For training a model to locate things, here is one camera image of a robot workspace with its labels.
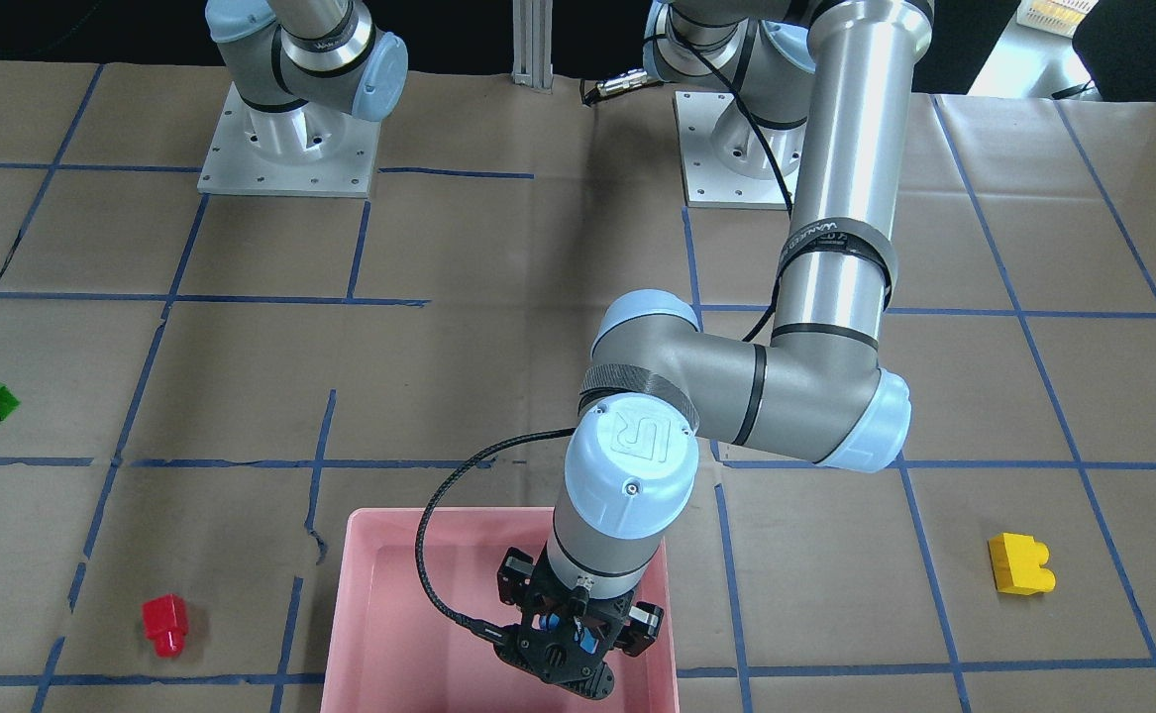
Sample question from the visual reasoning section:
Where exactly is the yellow toy block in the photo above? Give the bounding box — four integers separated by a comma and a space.
987, 532, 1057, 595

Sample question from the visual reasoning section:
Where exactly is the red toy block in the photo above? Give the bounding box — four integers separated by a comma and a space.
140, 594, 188, 659

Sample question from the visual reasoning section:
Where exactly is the aluminium frame post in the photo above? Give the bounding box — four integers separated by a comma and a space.
511, 0, 555, 94

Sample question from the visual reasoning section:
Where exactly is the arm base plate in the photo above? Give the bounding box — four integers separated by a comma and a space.
674, 91, 805, 211
197, 86, 381, 199

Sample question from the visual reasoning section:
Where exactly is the blue toy block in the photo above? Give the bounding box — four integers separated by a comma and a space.
534, 612, 599, 654

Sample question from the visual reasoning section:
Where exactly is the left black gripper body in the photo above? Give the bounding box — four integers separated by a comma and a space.
494, 548, 667, 700

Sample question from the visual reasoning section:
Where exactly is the black braided cable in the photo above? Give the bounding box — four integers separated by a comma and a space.
415, 428, 578, 649

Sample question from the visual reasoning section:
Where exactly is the pink plastic box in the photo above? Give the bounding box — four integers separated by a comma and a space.
321, 507, 679, 712

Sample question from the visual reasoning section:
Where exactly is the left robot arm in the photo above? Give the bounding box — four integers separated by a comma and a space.
451, 1, 935, 700

